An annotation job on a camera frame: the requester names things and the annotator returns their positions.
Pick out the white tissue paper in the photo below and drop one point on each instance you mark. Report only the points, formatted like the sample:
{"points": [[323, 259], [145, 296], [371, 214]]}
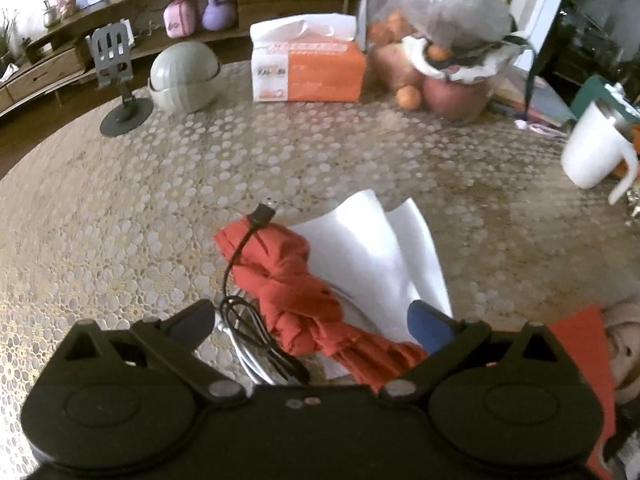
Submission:
{"points": [[380, 260]]}

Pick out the red cloth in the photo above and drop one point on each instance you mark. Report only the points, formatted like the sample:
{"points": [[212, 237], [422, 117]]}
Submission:
{"points": [[290, 280]]}

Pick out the red book with doll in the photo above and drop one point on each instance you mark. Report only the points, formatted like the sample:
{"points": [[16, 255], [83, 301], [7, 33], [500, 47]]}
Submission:
{"points": [[585, 360]]}

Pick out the grey round container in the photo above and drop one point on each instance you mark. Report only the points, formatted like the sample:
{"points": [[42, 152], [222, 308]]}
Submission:
{"points": [[182, 77]]}

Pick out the stack of colourful books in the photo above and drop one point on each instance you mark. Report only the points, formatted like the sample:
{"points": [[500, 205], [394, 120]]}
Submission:
{"points": [[535, 112]]}

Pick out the pink small bag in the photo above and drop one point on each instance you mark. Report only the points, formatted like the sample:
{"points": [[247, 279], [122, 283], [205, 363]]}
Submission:
{"points": [[180, 17]]}

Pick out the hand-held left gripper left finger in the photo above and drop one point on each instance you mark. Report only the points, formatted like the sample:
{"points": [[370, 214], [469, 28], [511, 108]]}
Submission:
{"points": [[192, 322]]}

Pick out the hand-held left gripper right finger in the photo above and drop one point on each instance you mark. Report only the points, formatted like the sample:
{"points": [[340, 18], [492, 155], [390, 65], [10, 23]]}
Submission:
{"points": [[427, 325]]}

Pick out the plastic bag of fruit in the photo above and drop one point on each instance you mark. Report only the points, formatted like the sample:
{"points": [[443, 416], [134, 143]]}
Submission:
{"points": [[440, 15]]}

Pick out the purple small bag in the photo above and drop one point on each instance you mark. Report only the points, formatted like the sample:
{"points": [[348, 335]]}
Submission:
{"points": [[219, 10]]}

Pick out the orange white tissue pack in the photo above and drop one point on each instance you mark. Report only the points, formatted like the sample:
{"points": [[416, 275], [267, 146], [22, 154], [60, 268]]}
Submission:
{"points": [[320, 70]]}

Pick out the grey phone stand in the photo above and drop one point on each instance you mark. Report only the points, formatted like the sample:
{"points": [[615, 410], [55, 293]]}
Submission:
{"points": [[112, 50]]}

